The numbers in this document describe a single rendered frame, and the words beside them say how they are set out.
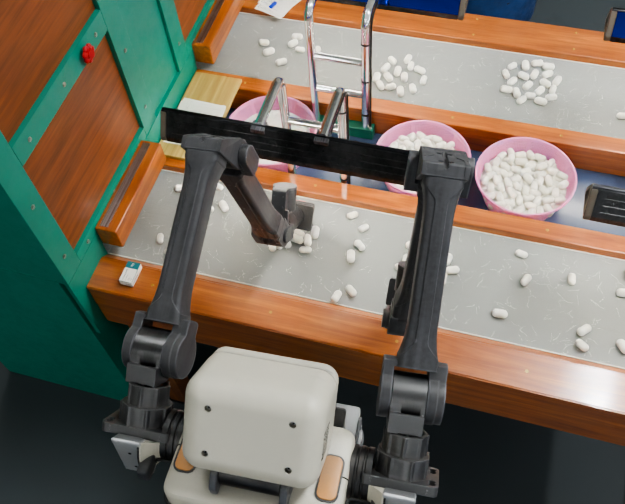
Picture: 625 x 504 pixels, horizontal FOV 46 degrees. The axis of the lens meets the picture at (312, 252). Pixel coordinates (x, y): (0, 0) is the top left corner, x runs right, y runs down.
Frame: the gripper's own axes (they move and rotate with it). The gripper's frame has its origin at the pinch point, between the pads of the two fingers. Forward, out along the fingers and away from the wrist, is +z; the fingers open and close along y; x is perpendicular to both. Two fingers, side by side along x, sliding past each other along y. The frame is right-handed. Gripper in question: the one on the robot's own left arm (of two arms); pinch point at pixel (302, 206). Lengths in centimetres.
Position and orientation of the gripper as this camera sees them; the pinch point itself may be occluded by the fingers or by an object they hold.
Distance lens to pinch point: 195.5
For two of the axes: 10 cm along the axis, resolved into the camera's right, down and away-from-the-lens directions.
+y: -9.6, -1.9, 2.1
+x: -1.1, 9.3, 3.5
